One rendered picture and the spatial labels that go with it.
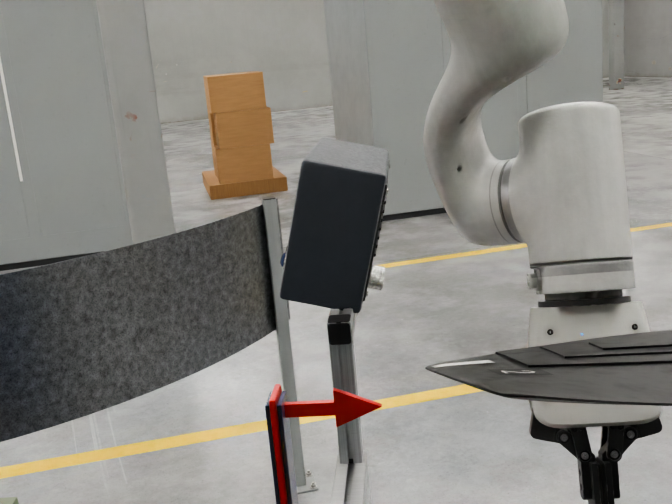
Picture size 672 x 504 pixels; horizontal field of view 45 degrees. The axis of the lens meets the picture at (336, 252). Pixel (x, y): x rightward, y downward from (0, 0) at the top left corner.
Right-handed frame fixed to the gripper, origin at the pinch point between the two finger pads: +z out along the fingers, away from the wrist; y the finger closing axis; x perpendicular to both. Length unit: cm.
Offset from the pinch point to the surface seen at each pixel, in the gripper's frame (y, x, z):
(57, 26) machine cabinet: -254, 473, -222
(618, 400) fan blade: -5.8, -35.3, -11.8
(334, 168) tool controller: -23, 31, -33
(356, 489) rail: -23.1, 30.6, 6.7
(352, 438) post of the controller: -23.7, 35.7, 1.4
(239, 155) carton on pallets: -185, 739, -169
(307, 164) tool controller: -27, 30, -34
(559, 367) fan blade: -7.1, -28.6, -12.7
